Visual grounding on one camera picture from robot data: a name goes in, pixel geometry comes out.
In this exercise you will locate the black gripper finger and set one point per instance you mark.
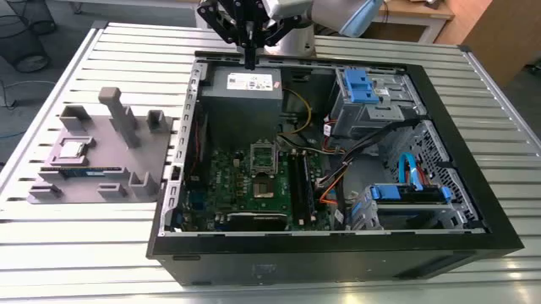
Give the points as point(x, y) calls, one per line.
point(219, 25)
point(280, 30)

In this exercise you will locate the metal locking lever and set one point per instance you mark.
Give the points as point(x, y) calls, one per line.
point(277, 163)

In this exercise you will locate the silver CPU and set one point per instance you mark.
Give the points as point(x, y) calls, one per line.
point(70, 149)

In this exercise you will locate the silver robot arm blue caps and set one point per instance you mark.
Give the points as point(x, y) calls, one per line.
point(295, 38)

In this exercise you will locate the CPU socket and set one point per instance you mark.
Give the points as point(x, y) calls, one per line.
point(265, 188)

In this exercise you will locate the grey power supply unit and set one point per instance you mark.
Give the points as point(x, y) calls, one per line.
point(219, 82)

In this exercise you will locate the blue drive bay clip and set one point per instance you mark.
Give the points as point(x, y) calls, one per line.
point(356, 79)
point(364, 96)

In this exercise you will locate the metal drive cage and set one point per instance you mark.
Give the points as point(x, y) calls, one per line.
point(422, 215)
point(379, 117)

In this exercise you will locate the black mesh waste bin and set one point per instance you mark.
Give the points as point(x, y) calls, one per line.
point(41, 19)
point(21, 47)

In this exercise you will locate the grey parts rack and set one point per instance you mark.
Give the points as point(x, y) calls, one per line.
point(105, 149)

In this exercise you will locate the RAM slot white clips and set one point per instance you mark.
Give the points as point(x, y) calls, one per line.
point(299, 187)
point(308, 187)

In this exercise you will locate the green motherboard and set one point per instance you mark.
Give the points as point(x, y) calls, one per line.
point(228, 190)

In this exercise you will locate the wooden cabinet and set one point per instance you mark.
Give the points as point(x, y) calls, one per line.
point(502, 38)

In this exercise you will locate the RAM stick blue label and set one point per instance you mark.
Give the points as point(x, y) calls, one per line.
point(90, 173)

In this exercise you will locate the hard disk in blue carrier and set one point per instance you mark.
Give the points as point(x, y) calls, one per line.
point(386, 193)

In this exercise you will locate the black graphics card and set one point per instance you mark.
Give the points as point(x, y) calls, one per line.
point(257, 221)

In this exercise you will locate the black PC case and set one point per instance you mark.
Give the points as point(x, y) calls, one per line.
point(295, 259)

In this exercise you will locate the wooden desk white frame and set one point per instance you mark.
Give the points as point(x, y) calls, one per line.
point(422, 12)

